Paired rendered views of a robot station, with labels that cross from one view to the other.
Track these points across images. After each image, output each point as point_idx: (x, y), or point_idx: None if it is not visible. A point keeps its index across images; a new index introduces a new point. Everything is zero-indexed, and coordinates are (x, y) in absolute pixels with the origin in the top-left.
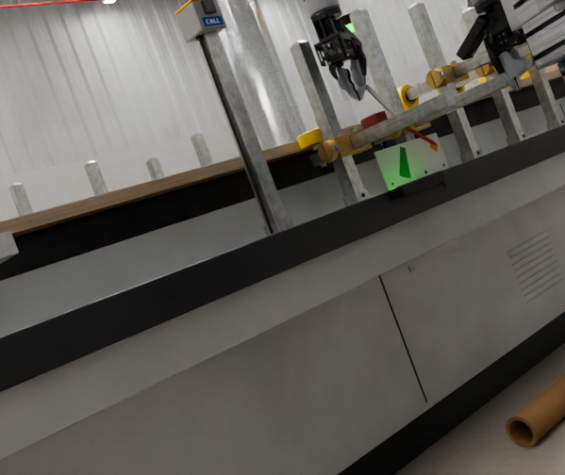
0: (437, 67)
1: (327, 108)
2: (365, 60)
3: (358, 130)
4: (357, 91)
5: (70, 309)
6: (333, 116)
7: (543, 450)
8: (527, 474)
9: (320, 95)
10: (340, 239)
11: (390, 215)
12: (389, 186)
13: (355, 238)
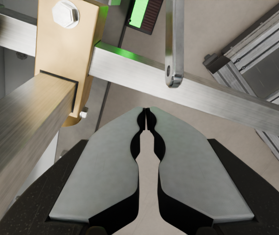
0: None
1: (44, 141)
2: (271, 200)
3: (93, 37)
4: (142, 120)
5: None
6: (57, 116)
7: (163, 3)
8: (158, 31)
9: (18, 185)
10: (103, 110)
11: (124, 33)
12: (120, 0)
13: (108, 92)
